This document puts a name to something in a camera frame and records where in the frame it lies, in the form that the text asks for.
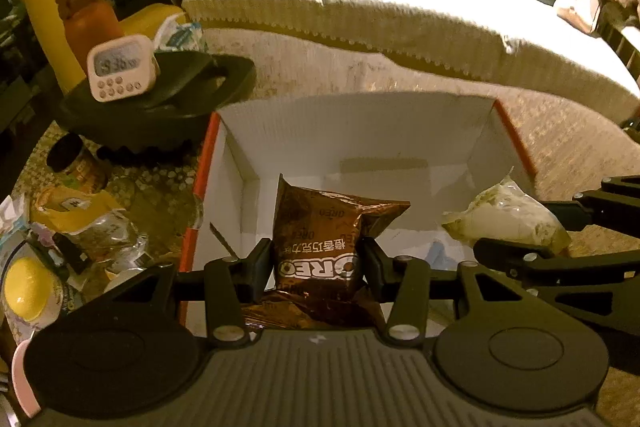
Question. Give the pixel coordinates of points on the pink mug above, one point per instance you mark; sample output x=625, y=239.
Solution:
x=23, y=390

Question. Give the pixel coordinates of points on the white lace sofa cover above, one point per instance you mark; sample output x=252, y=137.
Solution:
x=518, y=43

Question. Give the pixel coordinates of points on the yellow snack bag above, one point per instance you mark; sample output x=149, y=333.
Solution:
x=65, y=210

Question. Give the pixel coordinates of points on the black round tray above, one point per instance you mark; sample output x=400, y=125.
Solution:
x=191, y=86

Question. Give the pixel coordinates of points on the yellow lid vitamin bottle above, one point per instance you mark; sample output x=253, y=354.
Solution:
x=32, y=296

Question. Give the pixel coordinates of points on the white paper bag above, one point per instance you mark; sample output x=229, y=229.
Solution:
x=581, y=14

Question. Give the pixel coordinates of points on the red white cardboard box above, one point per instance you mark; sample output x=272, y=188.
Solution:
x=434, y=150

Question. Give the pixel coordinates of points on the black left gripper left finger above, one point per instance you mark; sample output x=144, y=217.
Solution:
x=239, y=286

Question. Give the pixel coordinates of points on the yellow giraffe toy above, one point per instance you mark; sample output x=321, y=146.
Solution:
x=49, y=30

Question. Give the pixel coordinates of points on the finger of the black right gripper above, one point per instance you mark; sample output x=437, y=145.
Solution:
x=615, y=205
x=520, y=254

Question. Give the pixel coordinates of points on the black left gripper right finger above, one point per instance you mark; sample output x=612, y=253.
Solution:
x=403, y=281

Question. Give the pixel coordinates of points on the dark lid jar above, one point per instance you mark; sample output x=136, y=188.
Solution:
x=75, y=166

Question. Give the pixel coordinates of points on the pale green snack packet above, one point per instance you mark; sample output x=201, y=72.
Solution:
x=506, y=213

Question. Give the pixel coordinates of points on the white digital timer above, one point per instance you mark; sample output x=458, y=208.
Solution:
x=122, y=68

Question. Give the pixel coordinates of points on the tissue pack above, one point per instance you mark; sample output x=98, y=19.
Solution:
x=173, y=36

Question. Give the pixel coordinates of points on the orange water bottle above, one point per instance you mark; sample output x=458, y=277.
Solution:
x=88, y=23

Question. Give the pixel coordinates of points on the brown Oreo snack packet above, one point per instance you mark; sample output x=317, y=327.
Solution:
x=318, y=280

